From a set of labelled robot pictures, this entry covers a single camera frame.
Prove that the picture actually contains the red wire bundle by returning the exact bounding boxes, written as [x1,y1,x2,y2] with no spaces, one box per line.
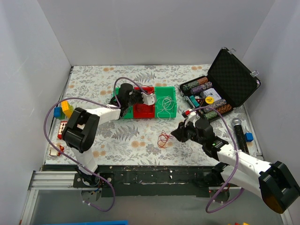
[157,131,173,149]

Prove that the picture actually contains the white wire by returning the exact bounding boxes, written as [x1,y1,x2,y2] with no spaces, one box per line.
[156,95,176,120]

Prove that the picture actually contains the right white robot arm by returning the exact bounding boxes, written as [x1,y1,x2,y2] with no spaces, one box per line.
[171,119,300,214]

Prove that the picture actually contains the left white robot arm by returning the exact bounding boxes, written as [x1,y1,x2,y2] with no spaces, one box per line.
[62,83,152,188]

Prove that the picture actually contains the left green plastic bin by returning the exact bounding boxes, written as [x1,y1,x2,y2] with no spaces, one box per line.
[111,87,134,119]

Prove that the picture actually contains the green plastic bin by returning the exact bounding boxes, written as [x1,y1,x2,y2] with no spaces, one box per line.
[111,87,134,119]
[154,86,177,120]

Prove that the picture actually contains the red plastic bin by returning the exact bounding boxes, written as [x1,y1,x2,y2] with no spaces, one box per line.
[133,104,155,119]

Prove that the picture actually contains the yellow dealer button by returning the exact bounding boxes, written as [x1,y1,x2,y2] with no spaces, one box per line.
[205,96,214,104]

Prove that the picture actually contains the black microphone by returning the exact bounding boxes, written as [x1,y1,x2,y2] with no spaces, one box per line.
[232,118,249,154]

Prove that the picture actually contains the right green plastic bin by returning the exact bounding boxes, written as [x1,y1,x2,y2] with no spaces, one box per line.
[154,86,177,120]

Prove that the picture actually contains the white card deck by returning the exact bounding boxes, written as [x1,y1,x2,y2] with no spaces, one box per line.
[203,88,222,101]

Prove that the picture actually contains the floral table mat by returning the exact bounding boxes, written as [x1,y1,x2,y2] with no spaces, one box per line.
[44,64,261,167]

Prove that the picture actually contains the small blue toy brick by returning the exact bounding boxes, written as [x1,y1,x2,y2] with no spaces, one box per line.
[245,132,254,142]

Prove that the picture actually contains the black poker chip case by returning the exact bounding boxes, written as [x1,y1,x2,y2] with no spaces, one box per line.
[179,47,261,115]

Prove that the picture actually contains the red window toy brick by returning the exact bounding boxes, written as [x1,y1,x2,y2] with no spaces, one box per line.
[57,121,68,140]

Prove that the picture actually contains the small white red toy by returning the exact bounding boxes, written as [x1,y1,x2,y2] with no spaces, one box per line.
[49,144,64,157]

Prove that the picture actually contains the yellow red toy pieces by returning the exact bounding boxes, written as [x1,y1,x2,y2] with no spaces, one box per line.
[227,222,250,225]

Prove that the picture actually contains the blue plastic bin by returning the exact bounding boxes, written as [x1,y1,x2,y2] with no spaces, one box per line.
[41,220,129,225]

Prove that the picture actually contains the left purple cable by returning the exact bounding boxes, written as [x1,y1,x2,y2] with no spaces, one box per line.
[44,77,150,213]

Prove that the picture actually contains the purple cable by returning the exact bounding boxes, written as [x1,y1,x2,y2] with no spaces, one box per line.
[44,77,150,213]
[191,106,244,214]

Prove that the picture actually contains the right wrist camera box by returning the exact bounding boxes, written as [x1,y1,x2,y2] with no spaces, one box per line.
[182,109,197,126]

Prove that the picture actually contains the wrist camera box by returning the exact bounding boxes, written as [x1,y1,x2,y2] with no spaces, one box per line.
[182,109,197,126]
[142,92,157,105]

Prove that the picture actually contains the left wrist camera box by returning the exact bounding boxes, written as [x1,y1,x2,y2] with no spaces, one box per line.
[142,92,157,105]

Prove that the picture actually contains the black table front frame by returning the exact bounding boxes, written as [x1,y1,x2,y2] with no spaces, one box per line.
[72,164,240,198]

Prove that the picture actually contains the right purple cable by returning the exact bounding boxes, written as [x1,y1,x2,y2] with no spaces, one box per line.
[191,106,244,214]

